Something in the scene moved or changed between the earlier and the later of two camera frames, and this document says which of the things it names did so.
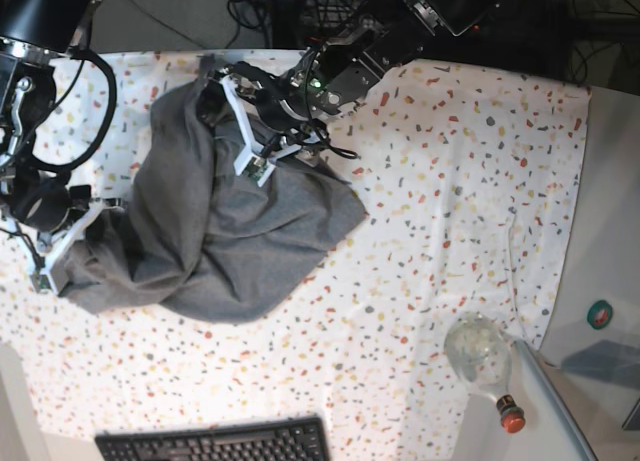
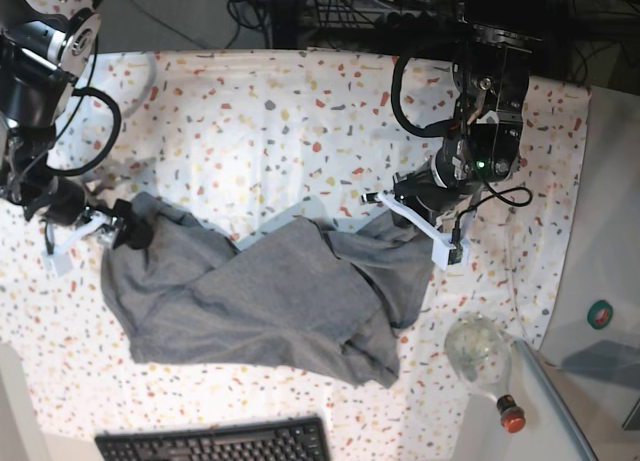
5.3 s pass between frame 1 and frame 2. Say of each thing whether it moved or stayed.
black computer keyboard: stayed
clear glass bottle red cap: stayed
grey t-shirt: moved
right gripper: moved
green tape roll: stayed
